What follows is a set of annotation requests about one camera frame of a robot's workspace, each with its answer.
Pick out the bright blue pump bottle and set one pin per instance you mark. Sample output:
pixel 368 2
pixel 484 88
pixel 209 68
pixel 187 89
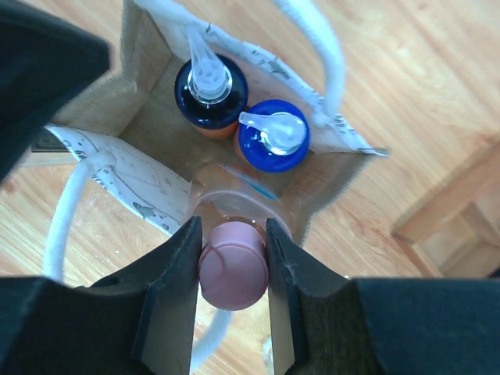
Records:
pixel 272 136

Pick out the printed canvas tote bag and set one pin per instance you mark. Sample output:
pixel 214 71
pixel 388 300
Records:
pixel 129 136

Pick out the clear bottle pink cap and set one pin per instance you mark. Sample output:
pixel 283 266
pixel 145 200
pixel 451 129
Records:
pixel 234 206

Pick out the wooden divided tray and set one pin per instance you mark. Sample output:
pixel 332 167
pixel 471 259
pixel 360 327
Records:
pixel 454 230

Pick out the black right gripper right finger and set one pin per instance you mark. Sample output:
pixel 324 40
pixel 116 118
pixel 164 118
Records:
pixel 324 323

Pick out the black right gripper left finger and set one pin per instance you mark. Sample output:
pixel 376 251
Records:
pixel 138 320

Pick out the dark blue pump bottle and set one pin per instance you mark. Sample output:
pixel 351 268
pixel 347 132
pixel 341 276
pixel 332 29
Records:
pixel 210 89

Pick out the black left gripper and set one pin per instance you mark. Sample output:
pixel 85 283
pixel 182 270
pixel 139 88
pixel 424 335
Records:
pixel 45 63

